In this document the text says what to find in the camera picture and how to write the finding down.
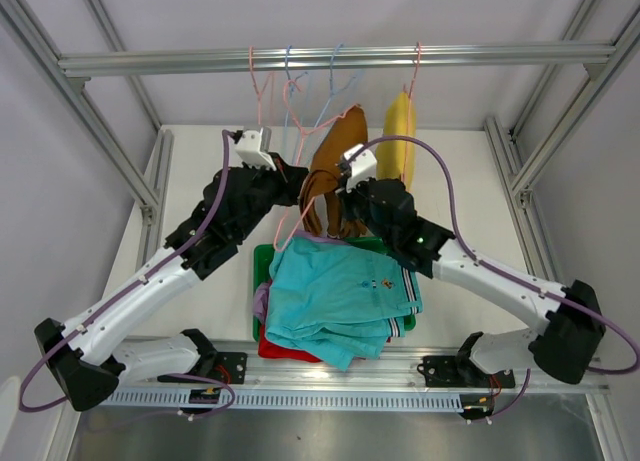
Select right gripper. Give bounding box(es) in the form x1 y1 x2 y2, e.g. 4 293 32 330
336 171 395 248

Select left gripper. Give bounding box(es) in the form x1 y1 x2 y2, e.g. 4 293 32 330
232 152 308 242

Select pink hanger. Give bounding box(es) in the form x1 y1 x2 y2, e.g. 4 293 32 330
272 79 354 253
248 46 275 125
402 41 422 182

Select brown trousers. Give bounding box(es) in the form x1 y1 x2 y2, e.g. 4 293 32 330
299 105 368 239

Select blue hanger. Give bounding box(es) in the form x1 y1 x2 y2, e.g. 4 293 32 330
283 45 313 164
314 42 366 132

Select teal trousers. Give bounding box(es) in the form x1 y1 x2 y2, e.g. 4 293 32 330
264 236 423 371

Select purple trousers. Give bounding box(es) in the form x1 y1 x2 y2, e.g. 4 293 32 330
252 230 331 322

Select red trousers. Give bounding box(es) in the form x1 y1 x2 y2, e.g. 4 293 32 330
258 338 321 363

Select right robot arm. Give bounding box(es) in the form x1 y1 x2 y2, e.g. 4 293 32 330
338 179 605 386

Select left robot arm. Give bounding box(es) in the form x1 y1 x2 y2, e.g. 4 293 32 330
34 153 308 412

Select yellow trousers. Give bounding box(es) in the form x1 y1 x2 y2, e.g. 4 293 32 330
376 92 416 190

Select green plastic tray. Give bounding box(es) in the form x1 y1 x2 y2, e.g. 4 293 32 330
252 237 387 342

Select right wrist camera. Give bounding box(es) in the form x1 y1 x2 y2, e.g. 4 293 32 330
338 144 377 192

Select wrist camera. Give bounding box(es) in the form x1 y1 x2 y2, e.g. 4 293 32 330
235 126 276 171
338 144 377 192

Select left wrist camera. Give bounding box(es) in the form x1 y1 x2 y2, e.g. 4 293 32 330
235 126 276 171

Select aluminium right frame posts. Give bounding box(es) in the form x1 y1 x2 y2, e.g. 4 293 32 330
483 0 640 332

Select aluminium frame posts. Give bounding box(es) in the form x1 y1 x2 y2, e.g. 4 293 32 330
483 0 640 332
1 0 174 267

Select aluminium front frame rail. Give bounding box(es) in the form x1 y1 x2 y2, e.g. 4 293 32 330
64 338 611 395

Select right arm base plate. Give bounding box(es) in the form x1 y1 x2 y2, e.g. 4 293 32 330
416 355 516 389

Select aluminium left frame posts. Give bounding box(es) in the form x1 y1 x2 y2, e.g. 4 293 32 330
1 0 174 267

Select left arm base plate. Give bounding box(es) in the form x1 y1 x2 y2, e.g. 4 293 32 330
184 351 247 385

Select aluminium hanging rail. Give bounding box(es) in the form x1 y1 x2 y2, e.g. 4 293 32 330
58 41 616 78

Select white slotted cable duct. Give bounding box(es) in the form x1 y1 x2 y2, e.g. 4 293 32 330
101 388 463 413

